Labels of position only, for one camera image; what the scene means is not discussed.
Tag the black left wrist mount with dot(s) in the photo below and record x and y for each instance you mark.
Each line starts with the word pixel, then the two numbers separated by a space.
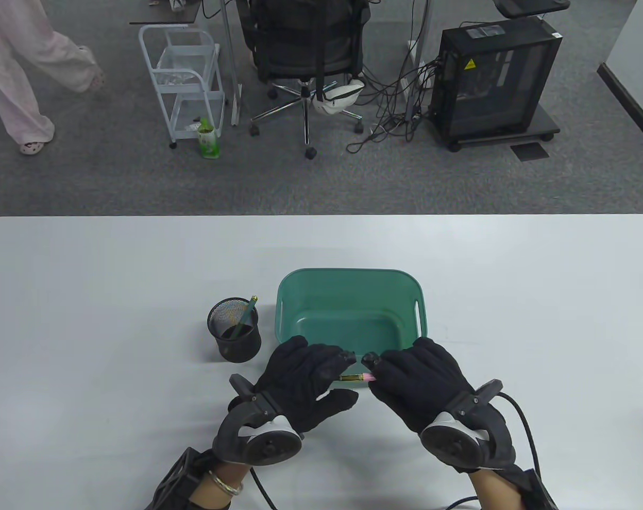
pixel 179 478

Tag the white desk leg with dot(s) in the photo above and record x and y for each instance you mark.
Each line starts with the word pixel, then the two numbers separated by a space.
pixel 231 64
pixel 420 48

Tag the black floor plate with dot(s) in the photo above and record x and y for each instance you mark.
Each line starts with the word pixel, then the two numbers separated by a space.
pixel 530 151

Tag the dark desk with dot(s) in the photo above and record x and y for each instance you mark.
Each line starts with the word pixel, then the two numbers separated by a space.
pixel 162 16

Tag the black wrist mount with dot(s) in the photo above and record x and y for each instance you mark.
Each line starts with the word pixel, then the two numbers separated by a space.
pixel 536 491
pixel 179 478

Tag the person's left hand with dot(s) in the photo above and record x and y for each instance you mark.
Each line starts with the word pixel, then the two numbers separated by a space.
pixel 300 377

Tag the person's right hand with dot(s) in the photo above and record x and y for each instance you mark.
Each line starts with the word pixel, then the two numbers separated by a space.
pixel 422 382

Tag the pale pink slipper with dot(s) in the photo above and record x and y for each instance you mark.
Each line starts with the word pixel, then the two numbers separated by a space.
pixel 33 147
pixel 95 77

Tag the person's left forearm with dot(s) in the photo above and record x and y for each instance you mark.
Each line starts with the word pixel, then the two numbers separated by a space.
pixel 231 472

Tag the black computer tower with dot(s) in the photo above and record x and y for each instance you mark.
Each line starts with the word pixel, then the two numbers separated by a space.
pixel 491 90

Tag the pink fountain pen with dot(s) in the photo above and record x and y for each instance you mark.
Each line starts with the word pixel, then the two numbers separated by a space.
pixel 361 377

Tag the black mesh pen holder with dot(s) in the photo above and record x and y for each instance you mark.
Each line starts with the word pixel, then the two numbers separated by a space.
pixel 236 348

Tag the black right wrist mount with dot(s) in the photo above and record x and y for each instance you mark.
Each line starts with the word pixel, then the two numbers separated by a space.
pixel 536 491

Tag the grey hand tracker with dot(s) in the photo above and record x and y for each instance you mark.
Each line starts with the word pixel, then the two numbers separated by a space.
pixel 268 449
pixel 449 446

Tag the black stand base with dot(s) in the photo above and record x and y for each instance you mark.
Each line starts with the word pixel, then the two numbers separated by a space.
pixel 529 8

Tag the black office chair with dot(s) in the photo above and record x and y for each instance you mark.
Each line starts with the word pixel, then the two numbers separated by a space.
pixel 300 48

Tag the green plastic bottle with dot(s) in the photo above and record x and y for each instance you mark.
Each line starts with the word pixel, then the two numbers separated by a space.
pixel 209 143

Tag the white helmet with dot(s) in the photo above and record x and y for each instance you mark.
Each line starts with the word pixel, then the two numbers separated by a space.
pixel 337 101

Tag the grey left hand tracker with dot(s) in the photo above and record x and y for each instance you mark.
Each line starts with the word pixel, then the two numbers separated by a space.
pixel 268 449

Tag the person's right forearm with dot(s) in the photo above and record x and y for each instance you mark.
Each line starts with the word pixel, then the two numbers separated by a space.
pixel 494 491

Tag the green plastic basket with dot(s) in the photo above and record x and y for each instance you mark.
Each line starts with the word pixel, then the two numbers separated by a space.
pixel 348 313

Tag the black wheeled platform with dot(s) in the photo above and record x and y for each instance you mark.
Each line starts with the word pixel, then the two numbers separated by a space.
pixel 547 125

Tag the green fountain pen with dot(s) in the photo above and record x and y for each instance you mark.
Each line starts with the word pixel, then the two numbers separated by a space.
pixel 247 313

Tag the grey right hand tracker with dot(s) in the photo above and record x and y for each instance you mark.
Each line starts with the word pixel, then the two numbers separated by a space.
pixel 449 446

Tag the white rolling cart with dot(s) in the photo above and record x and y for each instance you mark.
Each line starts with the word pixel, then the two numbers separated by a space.
pixel 186 56

